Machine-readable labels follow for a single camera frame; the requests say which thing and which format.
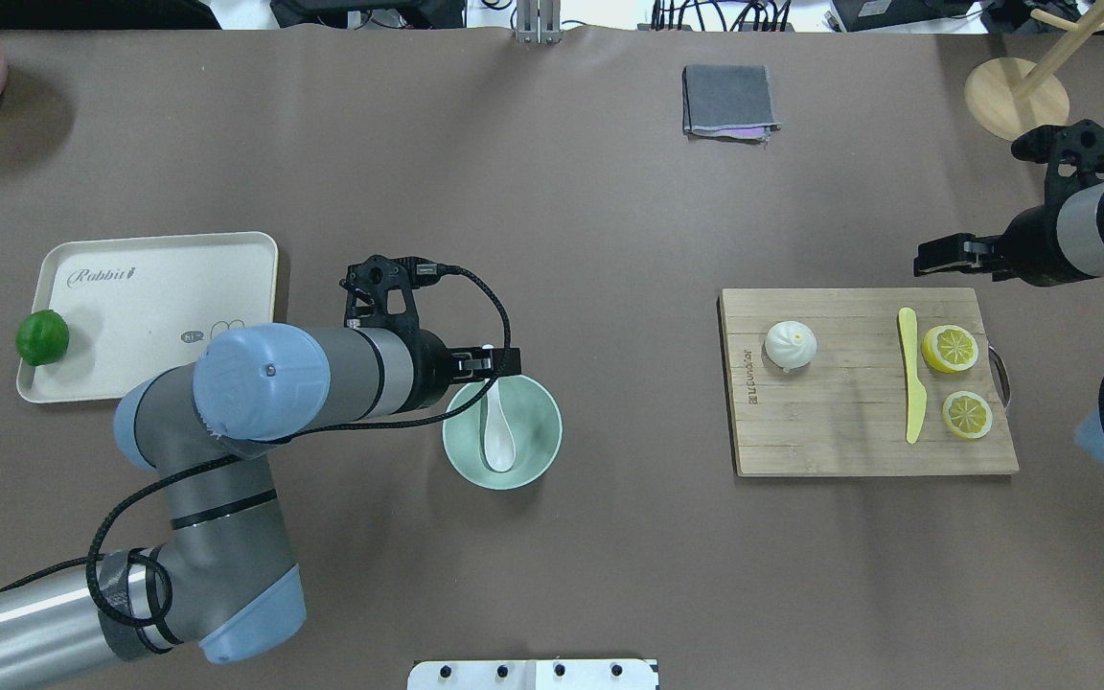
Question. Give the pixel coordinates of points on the grey folded cloth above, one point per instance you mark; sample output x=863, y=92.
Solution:
x=731, y=102

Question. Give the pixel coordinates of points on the wooden mug tree stand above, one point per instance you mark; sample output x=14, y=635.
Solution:
x=1010, y=96

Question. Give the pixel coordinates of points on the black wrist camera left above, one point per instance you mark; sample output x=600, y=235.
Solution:
x=380, y=292

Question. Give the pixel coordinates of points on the bamboo cutting board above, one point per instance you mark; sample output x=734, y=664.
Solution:
x=844, y=415

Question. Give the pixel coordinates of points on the green lime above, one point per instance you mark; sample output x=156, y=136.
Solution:
x=42, y=338

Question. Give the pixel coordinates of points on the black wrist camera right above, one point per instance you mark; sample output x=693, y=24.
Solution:
x=1073, y=155

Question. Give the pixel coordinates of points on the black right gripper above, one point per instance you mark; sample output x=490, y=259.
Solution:
x=1031, y=247

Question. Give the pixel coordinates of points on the yellow plastic knife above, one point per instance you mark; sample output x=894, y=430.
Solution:
x=915, y=389

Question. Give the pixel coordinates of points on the lower lemon half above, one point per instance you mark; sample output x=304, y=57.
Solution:
x=967, y=415

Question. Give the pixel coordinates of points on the mint green bowl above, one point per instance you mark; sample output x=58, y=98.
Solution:
x=535, y=421

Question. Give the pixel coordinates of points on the aluminium frame post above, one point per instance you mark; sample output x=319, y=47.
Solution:
x=538, y=22

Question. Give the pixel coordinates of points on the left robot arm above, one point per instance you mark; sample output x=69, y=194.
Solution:
x=227, y=578

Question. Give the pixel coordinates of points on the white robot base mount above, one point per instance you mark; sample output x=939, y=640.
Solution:
x=536, y=673

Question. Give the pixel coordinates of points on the beige rabbit tray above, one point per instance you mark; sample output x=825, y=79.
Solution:
x=138, y=307

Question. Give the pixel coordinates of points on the lemon half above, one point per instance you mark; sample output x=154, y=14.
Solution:
x=949, y=349
x=967, y=415

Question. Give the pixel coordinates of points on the white steamed bun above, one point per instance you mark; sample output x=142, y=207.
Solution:
x=790, y=345

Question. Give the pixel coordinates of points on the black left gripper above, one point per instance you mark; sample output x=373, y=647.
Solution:
x=428, y=370

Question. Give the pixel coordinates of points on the white ceramic spoon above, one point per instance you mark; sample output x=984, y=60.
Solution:
x=498, y=444

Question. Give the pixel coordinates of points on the upper lemon half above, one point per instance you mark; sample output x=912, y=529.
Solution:
x=949, y=349

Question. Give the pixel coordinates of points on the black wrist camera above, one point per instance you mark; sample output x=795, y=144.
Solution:
x=1073, y=155
x=380, y=292

